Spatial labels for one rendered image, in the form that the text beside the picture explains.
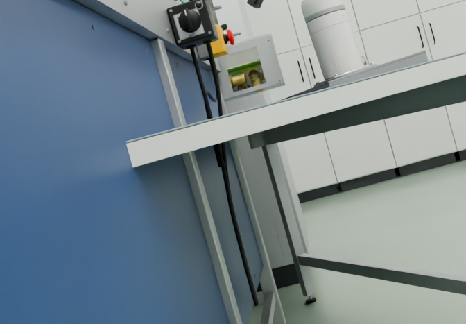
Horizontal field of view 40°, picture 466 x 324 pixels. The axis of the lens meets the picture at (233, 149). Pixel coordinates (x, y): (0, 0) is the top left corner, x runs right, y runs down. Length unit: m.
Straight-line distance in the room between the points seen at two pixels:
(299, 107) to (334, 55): 0.94
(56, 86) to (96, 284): 0.20
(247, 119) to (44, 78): 0.34
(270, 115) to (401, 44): 4.85
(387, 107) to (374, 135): 3.85
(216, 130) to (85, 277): 0.34
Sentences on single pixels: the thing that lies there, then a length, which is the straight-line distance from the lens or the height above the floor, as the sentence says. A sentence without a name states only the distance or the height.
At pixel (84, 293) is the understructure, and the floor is 0.62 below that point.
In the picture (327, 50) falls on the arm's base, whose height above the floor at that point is 0.88.
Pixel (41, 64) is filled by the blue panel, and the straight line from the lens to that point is 0.64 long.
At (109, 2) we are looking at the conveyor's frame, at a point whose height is 0.93.
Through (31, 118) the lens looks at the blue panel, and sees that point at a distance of 0.58.
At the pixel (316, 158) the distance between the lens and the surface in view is 5.64.
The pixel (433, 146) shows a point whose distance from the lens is 5.74.
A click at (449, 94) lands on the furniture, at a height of 0.68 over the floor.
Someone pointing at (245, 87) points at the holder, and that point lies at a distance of 2.08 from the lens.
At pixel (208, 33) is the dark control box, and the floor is 0.93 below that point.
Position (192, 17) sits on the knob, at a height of 0.97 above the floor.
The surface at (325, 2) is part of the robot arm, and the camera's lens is 1.87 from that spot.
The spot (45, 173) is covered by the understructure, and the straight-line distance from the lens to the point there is 0.58.
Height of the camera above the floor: 0.72
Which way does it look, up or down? 1 degrees down
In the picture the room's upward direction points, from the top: 16 degrees counter-clockwise
